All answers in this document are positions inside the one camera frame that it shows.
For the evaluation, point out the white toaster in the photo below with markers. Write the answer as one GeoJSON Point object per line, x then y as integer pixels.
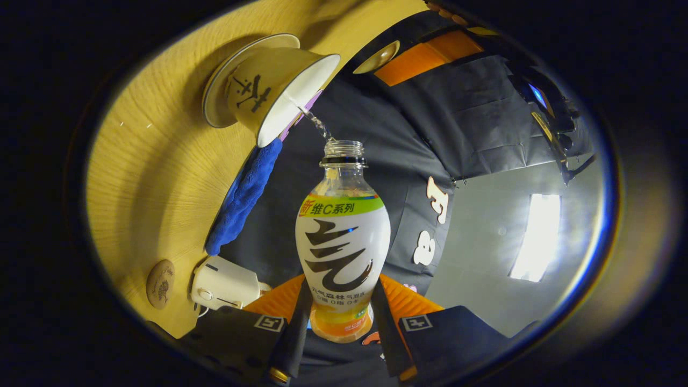
{"type": "Point", "coordinates": [226, 285]}

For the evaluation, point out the cream ceramic teacup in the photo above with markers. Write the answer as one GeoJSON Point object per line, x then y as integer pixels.
{"type": "Point", "coordinates": [274, 86]}

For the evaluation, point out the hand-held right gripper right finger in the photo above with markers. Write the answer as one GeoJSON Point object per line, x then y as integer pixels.
{"type": "Point", "coordinates": [384, 333]}

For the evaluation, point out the white label water bottle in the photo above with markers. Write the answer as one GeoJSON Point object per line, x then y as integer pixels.
{"type": "Point", "coordinates": [344, 242]}

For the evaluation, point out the ceiling light panel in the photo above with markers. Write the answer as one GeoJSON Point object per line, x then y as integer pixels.
{"type": "Point", "coordinates": [537, 236]}

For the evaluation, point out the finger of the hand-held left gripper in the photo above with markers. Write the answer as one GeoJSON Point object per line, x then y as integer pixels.
{"type": "Point", "coordinates": [430, 56]}
{"type": "Point", "coordinates": [457, 19]}

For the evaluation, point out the round wooden coaster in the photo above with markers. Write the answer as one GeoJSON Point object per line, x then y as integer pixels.
{"type": "Point", "coordinates": [160, 285]}

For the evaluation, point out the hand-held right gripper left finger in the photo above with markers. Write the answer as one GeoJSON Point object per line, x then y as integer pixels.
{"type": "Point", "coordinates": [298, 333]}

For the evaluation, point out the blue towel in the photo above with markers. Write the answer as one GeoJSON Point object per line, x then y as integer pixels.
{"type": "Point", "coordinates": [244, 199]}

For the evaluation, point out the purple paper cutout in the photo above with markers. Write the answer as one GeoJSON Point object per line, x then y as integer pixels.
{"type": "Point", "coordinates": [303, 110]}

